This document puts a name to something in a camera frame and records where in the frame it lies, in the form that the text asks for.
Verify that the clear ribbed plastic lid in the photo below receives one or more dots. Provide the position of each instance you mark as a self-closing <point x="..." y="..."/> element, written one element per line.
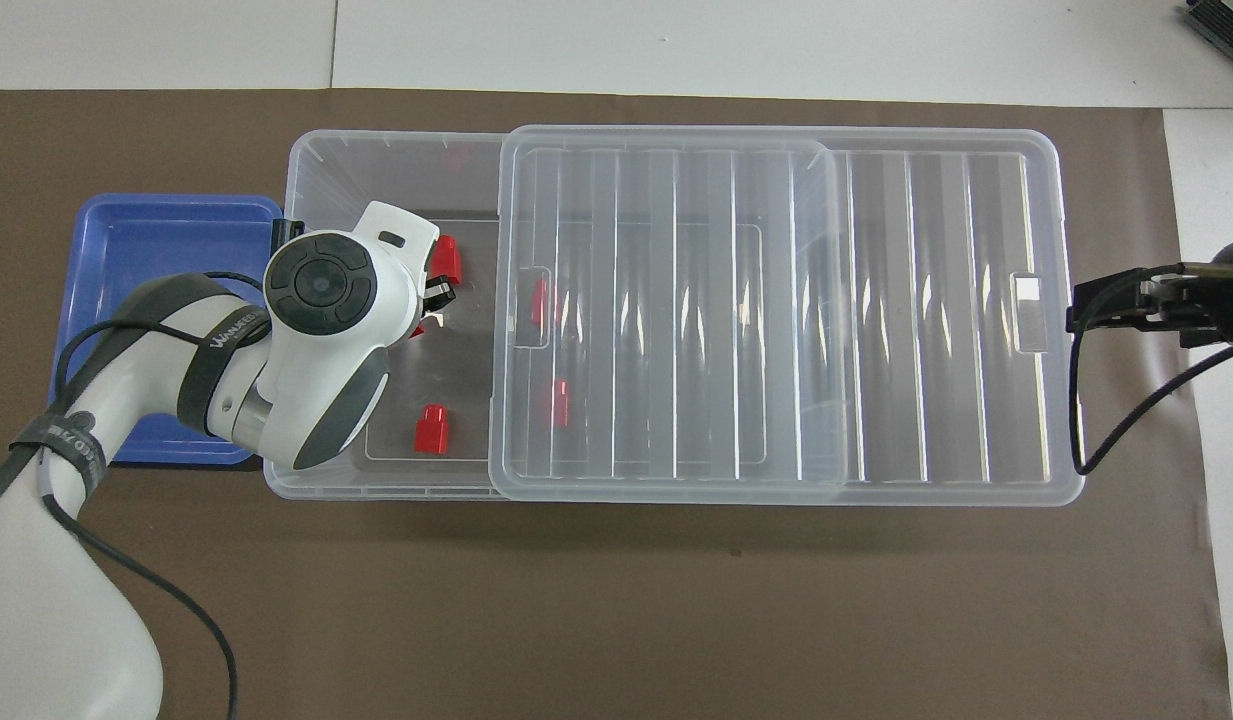
<point x="776" y="300"/>

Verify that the blue plastic tray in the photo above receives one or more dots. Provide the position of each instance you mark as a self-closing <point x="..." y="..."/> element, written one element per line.
<point x="156" y="240"/>

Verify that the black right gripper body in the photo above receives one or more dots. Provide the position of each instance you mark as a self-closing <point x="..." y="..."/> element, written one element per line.
<point x="1216" y="300"/>

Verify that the dark ribbed box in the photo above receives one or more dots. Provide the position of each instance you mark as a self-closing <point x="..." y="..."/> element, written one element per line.
<point x="1224" y="22"/>

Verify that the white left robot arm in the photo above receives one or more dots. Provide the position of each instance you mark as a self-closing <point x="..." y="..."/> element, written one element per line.
<point x="306" y="390"/>

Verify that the clear plastic storage box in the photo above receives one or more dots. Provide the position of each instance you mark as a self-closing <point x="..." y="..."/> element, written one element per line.
<point x="376" y="160"/>

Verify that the brown table mat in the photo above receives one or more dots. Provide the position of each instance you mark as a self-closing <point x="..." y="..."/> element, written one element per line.
<point x="676" y="600"/>

